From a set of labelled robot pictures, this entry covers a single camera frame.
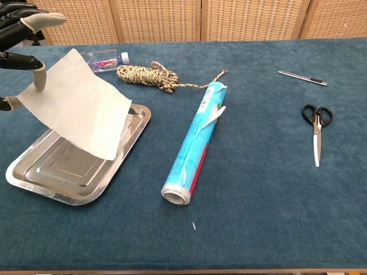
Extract black handled scissors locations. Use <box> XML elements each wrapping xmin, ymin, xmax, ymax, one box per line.
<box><xmin>300</xmin><ymin>104</ymin><xmax>334</xmax><ymax>168</ymax></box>

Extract teal carpet table cover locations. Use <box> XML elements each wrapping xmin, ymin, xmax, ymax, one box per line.
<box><xmin>0</xmin><ymin>38</ymin><xmax>367</xmax><ymax>272</ymax></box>

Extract blue cling film roll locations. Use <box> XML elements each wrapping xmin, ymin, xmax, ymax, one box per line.
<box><xmin>161</xmin><ymin>81</ymin><xmax>229</xmax><ymax>206</ymax></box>

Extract clear plastic water bottle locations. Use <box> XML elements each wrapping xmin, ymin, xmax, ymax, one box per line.
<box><xmin>80</xmin><ymin>49</ymin><xmax>130</xmax><ymax>74</ymax></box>

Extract wicker folding screen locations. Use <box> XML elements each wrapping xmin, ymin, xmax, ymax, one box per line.
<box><xmin>26</xmin><ymin>0</ymin><xmax>367</xmax><ymax>45</ymax></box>

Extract braided camouflage rope bundle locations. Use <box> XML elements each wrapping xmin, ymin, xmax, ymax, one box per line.
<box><xmin>116</xmin><ymin>61</ymin><xmax>229</xmax><ymax>95</ymax></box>

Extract white paper sheet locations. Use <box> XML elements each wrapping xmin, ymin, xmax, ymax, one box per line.
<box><xmin>17</xmin><ymin>48</ymin><xmax>133</xmax><ymax>161</ymax></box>

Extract silver and black pen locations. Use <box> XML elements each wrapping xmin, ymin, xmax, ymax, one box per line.
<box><xmin>277</xmin><ymin>70</ymin><xmax>328</xmax><ymax>87</ymax></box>

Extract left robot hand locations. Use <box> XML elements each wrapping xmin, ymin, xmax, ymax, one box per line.
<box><xmin>0</xmin><ymin>2</ymin><xmax>67</xmax><ymax>112</ymax></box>

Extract silver metal tray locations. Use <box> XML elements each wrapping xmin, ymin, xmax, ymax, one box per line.
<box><xmin>5</xmin><ymin>103</ymin><xmax>152</xmax><ymax>206</ymax></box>

